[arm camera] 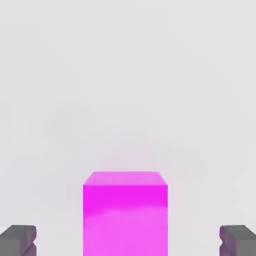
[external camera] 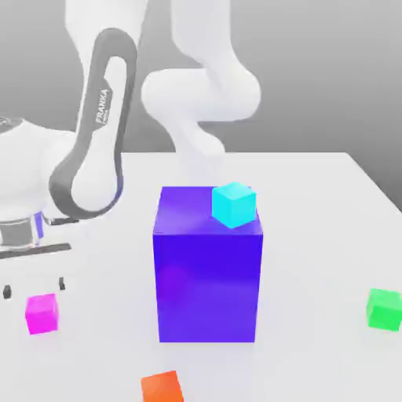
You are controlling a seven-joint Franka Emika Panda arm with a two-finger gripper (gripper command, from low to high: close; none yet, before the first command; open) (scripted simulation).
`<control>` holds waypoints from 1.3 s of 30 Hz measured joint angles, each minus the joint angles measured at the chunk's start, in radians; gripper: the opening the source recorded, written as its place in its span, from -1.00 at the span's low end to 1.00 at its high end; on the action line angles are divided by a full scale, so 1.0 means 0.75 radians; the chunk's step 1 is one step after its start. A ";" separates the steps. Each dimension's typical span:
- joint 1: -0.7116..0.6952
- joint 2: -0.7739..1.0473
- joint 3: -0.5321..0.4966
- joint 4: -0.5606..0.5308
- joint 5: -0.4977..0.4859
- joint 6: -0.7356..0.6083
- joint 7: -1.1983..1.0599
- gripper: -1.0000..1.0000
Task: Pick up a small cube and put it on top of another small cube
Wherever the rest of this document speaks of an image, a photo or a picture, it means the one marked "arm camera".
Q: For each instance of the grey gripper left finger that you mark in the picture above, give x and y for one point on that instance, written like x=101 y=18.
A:
x=16 y=242

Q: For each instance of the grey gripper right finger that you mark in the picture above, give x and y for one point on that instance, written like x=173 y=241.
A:
x=240 y=242

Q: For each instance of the small magenta cube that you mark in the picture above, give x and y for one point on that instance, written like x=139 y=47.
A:
x=125 y=216

